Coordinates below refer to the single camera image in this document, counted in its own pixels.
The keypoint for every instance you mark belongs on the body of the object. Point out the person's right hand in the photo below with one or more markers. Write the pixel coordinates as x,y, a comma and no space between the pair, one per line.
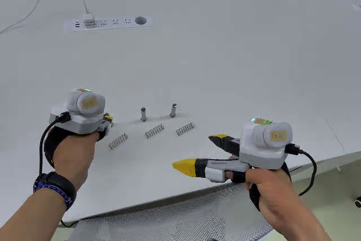
270,190

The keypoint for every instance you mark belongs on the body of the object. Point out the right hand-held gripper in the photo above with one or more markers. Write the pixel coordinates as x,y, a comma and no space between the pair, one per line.
262,150

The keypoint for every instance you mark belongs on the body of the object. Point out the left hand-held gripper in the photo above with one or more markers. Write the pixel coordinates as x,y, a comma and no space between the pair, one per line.
84,119

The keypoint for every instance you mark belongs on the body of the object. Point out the person's left forearm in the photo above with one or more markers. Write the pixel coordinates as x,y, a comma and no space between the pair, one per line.
31,218

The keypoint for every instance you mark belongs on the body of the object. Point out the metal pin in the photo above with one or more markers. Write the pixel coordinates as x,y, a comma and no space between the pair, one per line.
173,110
143,114

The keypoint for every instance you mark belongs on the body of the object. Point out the dark round object on floor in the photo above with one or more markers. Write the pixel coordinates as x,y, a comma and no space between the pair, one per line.
358,202

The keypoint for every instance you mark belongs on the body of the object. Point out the person's left hand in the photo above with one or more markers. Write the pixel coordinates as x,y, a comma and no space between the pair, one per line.
73,156

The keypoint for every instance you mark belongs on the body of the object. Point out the white charger plug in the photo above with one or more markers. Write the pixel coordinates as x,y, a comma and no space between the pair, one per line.
88,21

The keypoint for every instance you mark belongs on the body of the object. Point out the small metal coil spring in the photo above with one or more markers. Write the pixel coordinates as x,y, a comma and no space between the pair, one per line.
154,131
118,141
185,129

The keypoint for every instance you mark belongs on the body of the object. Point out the grey mesh chair seat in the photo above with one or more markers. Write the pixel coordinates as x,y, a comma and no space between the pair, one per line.
175,218

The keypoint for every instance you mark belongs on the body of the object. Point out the white power strip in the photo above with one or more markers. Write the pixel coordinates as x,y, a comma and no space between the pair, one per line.
118,22

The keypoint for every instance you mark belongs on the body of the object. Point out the person's right forearm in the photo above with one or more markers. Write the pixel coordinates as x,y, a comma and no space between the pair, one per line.
296,224

